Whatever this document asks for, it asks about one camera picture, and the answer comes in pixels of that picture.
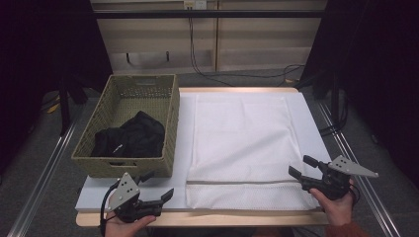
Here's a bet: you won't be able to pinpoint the green woven basket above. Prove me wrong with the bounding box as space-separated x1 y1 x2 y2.
71 73 181 179

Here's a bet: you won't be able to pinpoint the person's right hand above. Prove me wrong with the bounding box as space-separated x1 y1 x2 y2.
308 179 355 227

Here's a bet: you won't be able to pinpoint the white foam board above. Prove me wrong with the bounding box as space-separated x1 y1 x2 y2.
74 91 332 212

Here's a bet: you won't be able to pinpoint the black floor cables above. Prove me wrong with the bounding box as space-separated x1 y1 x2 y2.
318 95 350 137

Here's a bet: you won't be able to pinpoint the hand-held gripper black cable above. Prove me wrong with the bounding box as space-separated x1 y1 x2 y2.
349 183 362 211
99 179 122 237

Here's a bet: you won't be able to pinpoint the white mesh laundry bag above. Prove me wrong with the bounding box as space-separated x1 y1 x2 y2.
185 93 319 211

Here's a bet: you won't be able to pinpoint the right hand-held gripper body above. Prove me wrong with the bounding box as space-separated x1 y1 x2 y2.
300 155 379 201

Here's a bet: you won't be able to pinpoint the white wall socket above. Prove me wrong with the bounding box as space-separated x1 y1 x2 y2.
183 0 208 10

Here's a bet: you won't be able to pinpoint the right hand-held gripper black cable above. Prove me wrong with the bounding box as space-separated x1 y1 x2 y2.
349 183 362 211

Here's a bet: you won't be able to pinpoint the black horizontal metal bar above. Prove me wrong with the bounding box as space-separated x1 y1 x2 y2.
93 9 327 20

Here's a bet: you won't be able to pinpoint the metal floor rail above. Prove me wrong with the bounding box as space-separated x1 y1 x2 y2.
7 108 85 237
317 102 402 237

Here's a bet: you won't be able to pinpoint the black garment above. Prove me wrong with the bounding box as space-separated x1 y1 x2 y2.
90 110 166 159

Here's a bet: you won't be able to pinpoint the black wall cable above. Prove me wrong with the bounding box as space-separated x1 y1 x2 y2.
187 16 305 87

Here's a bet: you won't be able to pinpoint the left hand-held gripper black cable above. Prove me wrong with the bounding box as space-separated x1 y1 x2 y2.
99 179 122 237

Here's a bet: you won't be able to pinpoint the yellow floor tape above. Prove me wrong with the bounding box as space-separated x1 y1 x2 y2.
46 95 62 115

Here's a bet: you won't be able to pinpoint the dark curtain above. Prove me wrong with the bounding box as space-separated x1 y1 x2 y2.
300 0 419 189
0 0 114 176

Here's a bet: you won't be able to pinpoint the person's left hand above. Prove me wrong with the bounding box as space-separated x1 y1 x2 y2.
104 211 157 237

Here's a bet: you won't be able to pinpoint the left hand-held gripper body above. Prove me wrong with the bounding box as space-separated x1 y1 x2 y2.
107 172 164 223

